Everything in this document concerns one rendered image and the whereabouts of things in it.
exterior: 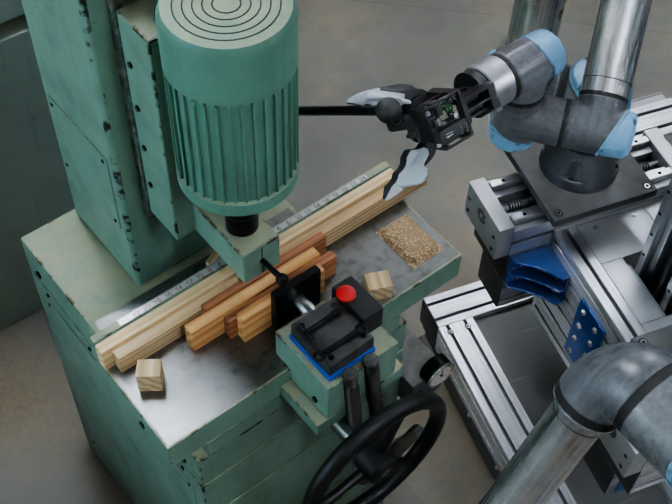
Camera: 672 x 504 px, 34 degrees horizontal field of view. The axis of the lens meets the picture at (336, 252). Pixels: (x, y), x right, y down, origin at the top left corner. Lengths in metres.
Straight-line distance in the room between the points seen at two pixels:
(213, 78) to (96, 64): 0.28
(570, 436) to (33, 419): 1.63
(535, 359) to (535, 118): 1.02
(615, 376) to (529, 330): 1.27
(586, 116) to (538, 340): 1.04
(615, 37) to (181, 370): 0.84
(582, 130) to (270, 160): 0.50
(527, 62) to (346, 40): 2.00
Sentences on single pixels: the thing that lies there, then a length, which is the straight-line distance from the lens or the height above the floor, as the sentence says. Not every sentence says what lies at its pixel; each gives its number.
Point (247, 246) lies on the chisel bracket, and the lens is 1.68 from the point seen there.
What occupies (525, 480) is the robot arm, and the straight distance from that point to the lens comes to 1.55.
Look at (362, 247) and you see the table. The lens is 1.89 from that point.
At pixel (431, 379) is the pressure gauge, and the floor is 0.67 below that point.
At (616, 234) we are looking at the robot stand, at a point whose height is 0.73.
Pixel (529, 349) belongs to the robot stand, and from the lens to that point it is 2.64.
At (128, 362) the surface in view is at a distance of 1.76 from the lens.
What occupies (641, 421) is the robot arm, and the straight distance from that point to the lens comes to 1.40.
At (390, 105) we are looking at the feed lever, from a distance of 1.45.
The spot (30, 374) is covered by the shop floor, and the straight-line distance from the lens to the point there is 2.88.
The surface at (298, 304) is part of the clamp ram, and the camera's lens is 1.75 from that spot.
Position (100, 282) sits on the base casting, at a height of 0.80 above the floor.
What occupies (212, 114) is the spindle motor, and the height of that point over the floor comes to 1.39.
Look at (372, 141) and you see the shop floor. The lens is 3.29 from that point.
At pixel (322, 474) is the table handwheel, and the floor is 0.90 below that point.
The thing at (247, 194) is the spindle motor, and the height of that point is 1.25.
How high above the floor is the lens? 2.39
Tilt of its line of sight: 53 degrees down
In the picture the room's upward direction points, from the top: 2 degrees clockwise
